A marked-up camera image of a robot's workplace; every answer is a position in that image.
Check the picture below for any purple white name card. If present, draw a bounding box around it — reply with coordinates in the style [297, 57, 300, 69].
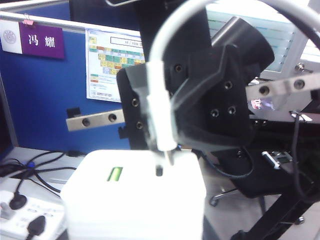
[0, 19, 66, 60]

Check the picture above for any black robot stand frame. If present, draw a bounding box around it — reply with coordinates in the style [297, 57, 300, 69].
[232, 184, 320, 240]

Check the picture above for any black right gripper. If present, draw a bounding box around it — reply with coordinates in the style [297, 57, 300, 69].
[65, 0, 320, 133]

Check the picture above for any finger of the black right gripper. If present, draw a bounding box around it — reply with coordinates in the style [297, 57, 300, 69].
[171, 43, 256, 150]
[116, 63, 154, 151]

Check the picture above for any colourful printed chart sheet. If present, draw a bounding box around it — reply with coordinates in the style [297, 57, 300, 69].
[85, 27, 147, 103]

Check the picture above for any blue cubicle partition panel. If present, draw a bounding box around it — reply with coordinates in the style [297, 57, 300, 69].
[0, 0, 151, 155]

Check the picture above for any black office chair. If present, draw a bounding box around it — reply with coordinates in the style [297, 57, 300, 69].
[208, 144, 316, 208]

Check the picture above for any pink binder clip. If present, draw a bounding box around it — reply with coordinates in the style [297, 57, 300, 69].
[21, 13, 35, 26]

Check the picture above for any white charging base block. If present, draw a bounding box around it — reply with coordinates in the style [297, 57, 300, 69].
[59, 148, 207, 240]

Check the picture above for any black cable with blue connector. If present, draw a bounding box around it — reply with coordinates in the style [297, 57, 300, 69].
[0, 159, 76, 196]

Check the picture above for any black plug with cable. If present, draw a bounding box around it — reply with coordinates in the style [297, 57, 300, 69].
[9, 174, 28, 211]

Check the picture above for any grey-white cable with clear plug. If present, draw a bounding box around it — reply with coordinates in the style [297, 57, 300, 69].
[0, 201, 13, 221]

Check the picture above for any lit background computer screen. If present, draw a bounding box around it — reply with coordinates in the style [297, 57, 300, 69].
[206, 3, 310, 76]

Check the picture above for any white Type-C charging cable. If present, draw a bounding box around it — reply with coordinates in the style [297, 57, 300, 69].
[145, 0, 320, 166]

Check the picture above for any white power strip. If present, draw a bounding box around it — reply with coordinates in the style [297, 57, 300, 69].
[0, 189, 67, 240]

